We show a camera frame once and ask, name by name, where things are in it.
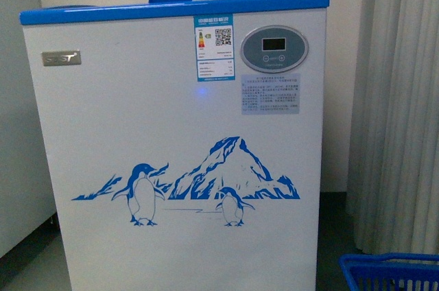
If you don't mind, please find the white blue chest freezer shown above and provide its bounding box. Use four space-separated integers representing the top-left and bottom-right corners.
19 0 330 290

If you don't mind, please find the grey instruction sticker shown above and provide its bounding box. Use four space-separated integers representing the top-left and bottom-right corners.
241 73 300 115

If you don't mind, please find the energy label sticker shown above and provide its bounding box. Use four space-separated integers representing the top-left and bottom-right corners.
193 14 235 82

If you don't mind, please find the oval temperature control panel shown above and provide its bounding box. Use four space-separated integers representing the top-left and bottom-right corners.
240 25 309 74

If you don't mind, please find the silver brand badge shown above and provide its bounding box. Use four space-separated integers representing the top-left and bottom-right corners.
41 50 82 67

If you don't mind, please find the white curtain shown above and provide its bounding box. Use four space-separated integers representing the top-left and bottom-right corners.
346 0 438 254

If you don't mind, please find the blue plastic shopping basket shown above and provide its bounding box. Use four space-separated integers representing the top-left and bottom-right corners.
339 253 438 290

